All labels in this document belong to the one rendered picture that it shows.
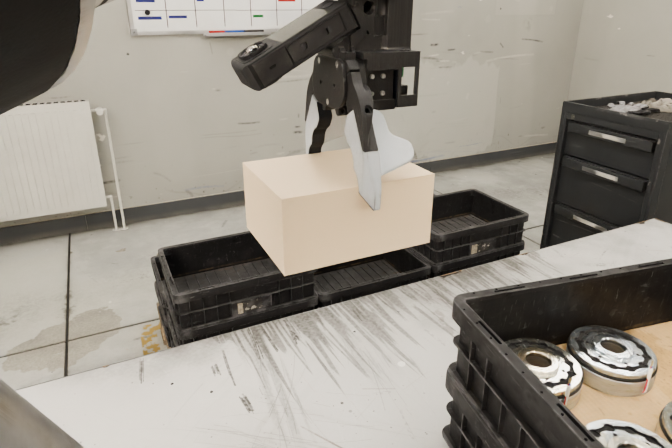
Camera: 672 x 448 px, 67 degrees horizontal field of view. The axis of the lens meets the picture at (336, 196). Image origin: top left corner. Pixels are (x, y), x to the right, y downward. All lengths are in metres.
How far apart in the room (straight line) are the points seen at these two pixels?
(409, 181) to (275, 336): 0.56
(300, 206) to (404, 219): 0.11
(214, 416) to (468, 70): 3.62
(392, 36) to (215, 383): 0.62
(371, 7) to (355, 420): 0.58
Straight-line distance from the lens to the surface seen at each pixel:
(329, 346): 0.95
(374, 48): 0.50
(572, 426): 0.53
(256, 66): 0.44
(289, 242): 0.45
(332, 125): 0.56
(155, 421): 0.86
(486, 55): 4.25
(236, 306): 1.41
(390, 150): 0.47
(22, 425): 0.29
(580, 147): 2.31
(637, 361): 0.76
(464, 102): 4.18
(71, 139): 3.12
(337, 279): 1.78
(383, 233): 0.50
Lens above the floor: 1.28
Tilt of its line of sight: 21 degrees down
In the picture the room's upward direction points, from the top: straight up
